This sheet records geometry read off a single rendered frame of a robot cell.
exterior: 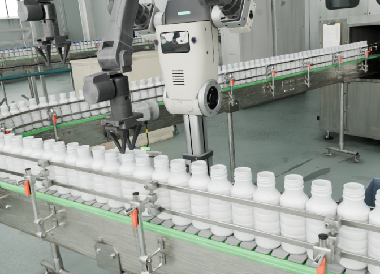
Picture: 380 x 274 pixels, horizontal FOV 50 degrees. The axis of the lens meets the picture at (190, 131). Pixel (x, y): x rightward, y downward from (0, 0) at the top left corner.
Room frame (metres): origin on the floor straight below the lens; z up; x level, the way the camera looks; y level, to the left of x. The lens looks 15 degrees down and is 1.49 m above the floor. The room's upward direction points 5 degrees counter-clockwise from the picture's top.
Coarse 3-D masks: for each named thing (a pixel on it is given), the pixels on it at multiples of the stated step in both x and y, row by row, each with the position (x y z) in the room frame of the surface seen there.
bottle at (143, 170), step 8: (136, 160) 1.01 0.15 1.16; (144, 160) 1.01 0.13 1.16; (136, 168) 1.01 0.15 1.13; (144, 168) 1.00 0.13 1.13; (152, 168) 1.02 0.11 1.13; (136, 176) 1.00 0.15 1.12; (144, 176) 0.99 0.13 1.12; (136, 184) 1.00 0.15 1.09; (144, 192) 0.99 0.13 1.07; (144, 216) 1.00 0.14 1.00
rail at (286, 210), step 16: (32, 160) 1.27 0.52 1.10; (112, 176) 1.05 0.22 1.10; (128, 176) 1.01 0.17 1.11; (96, 192) 1.09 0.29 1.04; (192, 192) 0.89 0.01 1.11; (208, 192) 0.86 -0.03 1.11; (160, 208) 0.95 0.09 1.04; (272, 208) 0.76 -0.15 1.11; (288, 208) 0.74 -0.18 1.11; (224, 224) 0.84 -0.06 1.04; (352, 224) 0.67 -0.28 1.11; (368, 224) 0.65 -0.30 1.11; (288, 240) 0.74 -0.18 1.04; (352, 256) 0.67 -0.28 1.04
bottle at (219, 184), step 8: (216, 168) 0.89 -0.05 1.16; (224, 168) 0.87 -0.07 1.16; (216, 176) 0.86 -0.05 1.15; (224, 176) 0.86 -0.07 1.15; (208, 184) 0.88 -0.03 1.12; (216, 184) 0.86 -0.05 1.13; (224, 184) 0.86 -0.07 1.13; (216, 192) 0.85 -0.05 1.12; (224, 192) 0.85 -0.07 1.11; (216, 200) 0.85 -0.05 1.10; (216, 208) 0.85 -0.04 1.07; (224, 208) 0.85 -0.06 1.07; (216, 216) 0.85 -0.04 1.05; (224, 216) 0.85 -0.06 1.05; (216, 232) 0.86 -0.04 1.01; (224, 232) 0.85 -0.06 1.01; (232, 232) 0.86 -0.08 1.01
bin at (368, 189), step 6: (372, 180) 1.22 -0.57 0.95; (378, 180) 1.22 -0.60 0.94; (366, 186) 1.16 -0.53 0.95; (372, 186) 1.22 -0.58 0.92; (378, 186) 1.22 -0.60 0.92; (366, 192) 1.16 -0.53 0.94; (372, 192) 1.22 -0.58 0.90; (366, 198) 1.16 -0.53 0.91; (372, 198) 1.22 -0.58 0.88; (366, 204) 1.16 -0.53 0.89; (372, 204) 1.22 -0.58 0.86
